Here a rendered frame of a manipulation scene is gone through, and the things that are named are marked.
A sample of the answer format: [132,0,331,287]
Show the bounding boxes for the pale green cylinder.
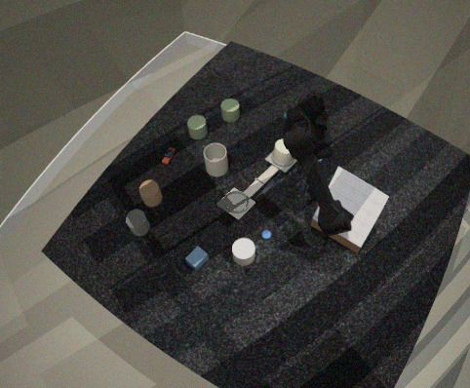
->
[187,115,208,139]
[220,98,240,123]

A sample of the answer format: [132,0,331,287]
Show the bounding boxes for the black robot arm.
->
[283,90,354,237]

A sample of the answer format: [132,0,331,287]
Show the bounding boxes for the light blue block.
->
[185,246,209,271]

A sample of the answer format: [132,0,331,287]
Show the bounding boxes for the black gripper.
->
[298,119,333,160]

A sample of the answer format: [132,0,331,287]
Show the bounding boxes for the red toy car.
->
[162,147,176,165]

